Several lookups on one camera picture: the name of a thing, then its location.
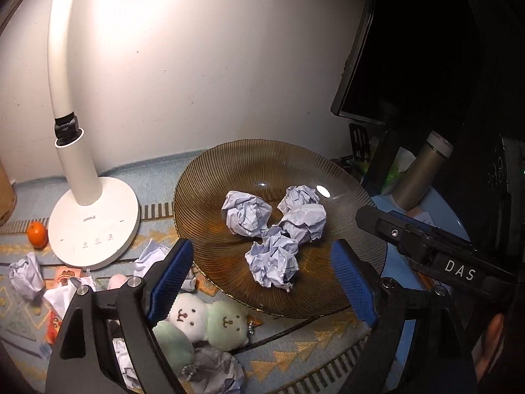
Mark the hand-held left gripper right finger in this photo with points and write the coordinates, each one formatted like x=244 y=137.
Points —
x=352 y=283

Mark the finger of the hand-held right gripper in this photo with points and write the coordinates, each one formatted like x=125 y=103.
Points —
x=430 y=256
x=414 y=219

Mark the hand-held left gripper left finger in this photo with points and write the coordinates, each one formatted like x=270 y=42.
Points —
x=170 y=279

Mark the amber ribbed glass plate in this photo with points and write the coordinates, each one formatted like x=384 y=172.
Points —
x=246 y=172

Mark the small orange fruit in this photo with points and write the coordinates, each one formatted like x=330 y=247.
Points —
x=37 y=236

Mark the person's right hand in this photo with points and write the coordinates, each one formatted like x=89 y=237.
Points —
x=490 y=340

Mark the grey thermos bottle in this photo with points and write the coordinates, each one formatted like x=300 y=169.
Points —
x=418 y=172

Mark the green white tissue pack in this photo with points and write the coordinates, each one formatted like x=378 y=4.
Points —
x=400 y=168

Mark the black monitor stand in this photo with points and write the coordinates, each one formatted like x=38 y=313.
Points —
x=381 y=156

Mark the white desk lamp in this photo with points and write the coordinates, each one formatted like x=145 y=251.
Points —
x=94 y=213

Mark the blue patterned table mat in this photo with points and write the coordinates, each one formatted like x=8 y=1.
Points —
x=287 y=361

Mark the orange snack box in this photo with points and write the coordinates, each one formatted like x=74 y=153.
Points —
x=65 y=274

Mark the black computer monitor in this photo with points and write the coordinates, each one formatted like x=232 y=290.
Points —
x=402 y=49

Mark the black perforated metal bracket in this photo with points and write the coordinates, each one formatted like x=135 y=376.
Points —
x=360 y=141

